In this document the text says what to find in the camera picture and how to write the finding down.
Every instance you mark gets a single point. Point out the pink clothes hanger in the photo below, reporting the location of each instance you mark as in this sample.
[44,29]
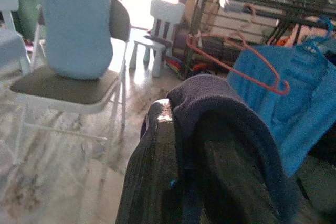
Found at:
[282,93]

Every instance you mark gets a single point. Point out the navy blue garment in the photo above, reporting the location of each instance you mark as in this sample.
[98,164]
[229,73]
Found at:
[215,95]

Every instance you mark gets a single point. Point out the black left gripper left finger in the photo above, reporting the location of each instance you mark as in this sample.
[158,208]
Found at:
[152,171]

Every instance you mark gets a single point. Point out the white folding chair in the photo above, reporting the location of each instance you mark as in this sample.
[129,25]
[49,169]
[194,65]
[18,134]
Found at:
[65,90]

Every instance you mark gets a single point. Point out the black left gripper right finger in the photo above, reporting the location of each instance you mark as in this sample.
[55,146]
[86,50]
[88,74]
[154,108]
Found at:
[236,187]

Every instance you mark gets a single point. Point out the blue clothes hanger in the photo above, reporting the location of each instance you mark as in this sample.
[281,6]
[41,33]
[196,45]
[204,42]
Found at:
[330,24]

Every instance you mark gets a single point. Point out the grey green sofa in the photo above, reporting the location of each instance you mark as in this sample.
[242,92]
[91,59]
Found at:
[320,182]

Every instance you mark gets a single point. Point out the light blue cushion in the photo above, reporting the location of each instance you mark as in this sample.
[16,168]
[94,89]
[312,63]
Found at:
[76,24]

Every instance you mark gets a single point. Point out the light blue kids chair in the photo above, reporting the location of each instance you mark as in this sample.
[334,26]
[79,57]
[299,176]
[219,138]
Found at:
[168,11]
[10,43]

